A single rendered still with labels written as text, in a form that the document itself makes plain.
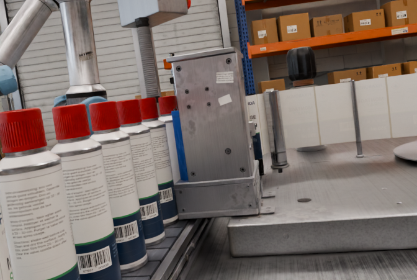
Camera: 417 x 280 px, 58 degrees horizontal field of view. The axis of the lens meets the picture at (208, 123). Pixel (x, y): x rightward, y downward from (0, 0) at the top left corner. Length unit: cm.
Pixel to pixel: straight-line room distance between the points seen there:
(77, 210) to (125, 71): 520
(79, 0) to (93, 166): 83
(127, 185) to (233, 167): 19
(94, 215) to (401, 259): 40
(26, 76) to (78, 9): 492
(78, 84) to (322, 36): 406
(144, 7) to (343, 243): 69
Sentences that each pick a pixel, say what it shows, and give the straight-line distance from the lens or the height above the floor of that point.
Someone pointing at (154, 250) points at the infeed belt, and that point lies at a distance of 54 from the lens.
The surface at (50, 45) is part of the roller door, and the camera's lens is 594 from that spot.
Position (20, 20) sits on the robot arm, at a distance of 126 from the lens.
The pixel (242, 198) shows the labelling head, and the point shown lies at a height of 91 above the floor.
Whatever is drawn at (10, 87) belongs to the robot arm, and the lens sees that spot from 111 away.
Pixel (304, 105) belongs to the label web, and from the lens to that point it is 95.
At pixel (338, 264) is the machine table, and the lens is 57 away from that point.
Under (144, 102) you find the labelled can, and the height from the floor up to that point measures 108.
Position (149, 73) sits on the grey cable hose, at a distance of 94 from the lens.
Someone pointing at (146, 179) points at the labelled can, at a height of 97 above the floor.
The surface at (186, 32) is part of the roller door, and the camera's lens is 550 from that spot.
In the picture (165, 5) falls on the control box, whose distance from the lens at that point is 95.
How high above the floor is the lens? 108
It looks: 4 degrees down
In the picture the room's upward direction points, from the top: 8 degrees counter-clockwise
